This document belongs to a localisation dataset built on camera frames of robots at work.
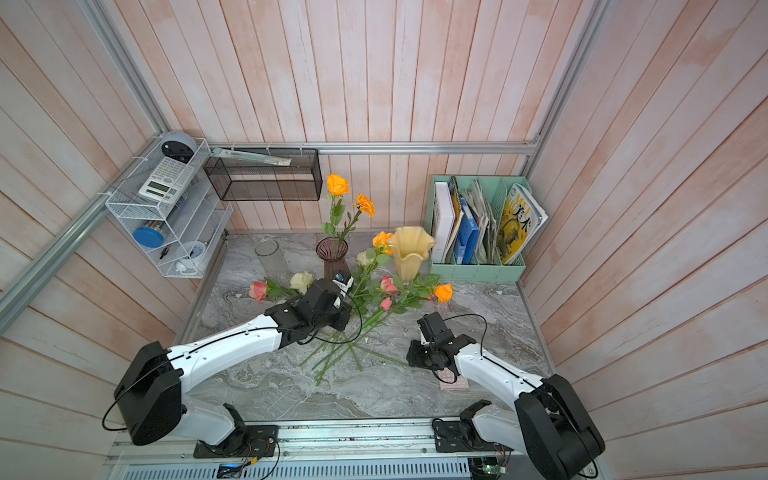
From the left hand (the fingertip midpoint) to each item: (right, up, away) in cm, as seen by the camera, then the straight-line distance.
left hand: (346, 310), depth 84 cm
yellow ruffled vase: (+20, +19, +11) cm, 30 cm away
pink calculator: (+27, -15, -9) cm, 32 cm away
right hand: (+19, -14, +4) cm, 24 cm away
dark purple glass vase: (-5, +17, +6) cm, 19 cm away
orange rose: (+31, +4, +11) cm, 33 cm away
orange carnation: (+5, +30, -2) cm, 31 cm away
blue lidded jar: (-51, +20, -7) cm, 56 cm away
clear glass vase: (-24, +14, +9) cm, 29 cm away
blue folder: (+38, +21, +9) cm, 44 cm away
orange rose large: (+11, +20, +6) cm, 23 cm away
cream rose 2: (+3, +15, +23) cm, 28 cm away
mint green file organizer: (+41, +25, +9) cm, 49 cm away
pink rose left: (-31, +4, +14) cm, 35 cm away
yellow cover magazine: (+57, +28, +13) cm, 64 cm away
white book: (+29, +28, +4) cm, 40 cm away
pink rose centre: (+13, +5, +14) cm, 20 cm away
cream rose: (-17, +7, +17) cm, 25 cm away
